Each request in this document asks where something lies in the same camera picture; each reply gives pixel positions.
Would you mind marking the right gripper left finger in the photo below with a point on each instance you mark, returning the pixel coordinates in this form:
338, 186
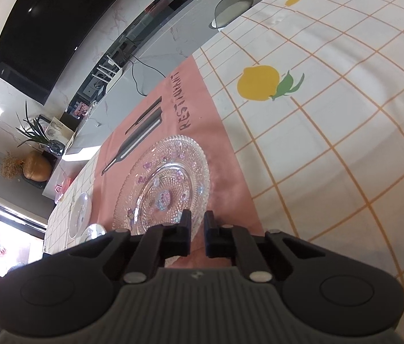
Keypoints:
159, 243

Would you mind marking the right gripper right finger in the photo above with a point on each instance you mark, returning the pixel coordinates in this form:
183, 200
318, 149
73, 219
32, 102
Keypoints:
235, 243

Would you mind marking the clear glass plate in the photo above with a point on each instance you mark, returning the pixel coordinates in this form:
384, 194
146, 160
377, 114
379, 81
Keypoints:
171, 176

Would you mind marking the painted white ceramic plate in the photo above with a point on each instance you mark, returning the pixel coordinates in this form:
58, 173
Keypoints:
93, 231

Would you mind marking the small white saucer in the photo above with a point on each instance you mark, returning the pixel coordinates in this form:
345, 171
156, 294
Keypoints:
80, 215

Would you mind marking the pink storage box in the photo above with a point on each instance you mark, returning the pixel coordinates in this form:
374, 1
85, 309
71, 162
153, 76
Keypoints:
61, 189

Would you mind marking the brown round vase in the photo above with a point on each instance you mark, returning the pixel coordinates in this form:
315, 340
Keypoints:
36, 167

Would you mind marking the checked lemon tablecloth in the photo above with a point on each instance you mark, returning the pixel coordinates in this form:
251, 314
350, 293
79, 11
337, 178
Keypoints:
299, 107

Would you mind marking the dried yellow flowers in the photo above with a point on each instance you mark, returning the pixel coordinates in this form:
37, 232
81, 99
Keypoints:
11, 166

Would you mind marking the leafy plant in vase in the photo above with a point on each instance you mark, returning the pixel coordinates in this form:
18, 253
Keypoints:
34, 132

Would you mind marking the white wifi router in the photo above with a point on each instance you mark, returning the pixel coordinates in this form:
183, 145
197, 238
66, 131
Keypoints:
110, 71

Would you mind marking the white round stool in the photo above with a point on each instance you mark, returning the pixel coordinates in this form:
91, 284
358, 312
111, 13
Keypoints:
227, 11

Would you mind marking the black television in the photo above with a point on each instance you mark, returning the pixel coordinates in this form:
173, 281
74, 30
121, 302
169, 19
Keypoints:
40, 37

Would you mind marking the photo frame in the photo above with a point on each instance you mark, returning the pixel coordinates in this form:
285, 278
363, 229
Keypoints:
58, 131

